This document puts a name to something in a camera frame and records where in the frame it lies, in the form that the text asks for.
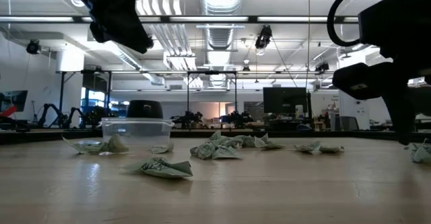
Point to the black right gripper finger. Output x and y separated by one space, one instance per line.
402 116

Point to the dark cabinet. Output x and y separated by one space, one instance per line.
424 106

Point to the grey office chair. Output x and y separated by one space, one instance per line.
349 123

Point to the dark mug green inside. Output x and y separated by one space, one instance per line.
144 109

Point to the clear plastic container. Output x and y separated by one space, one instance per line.
138 130

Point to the overhead rig bar with lights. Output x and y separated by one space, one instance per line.
252 19

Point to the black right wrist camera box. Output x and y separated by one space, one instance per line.
357 81

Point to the black background rig frame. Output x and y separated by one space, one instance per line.
61 93
211 72

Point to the black hanging camera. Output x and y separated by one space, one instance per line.
263 37
33 46
322 67

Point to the silver ceiling air duct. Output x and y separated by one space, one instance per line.
220 2

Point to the black metal table frame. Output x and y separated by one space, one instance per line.
188 134

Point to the dark wall screen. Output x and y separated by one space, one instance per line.
15 99

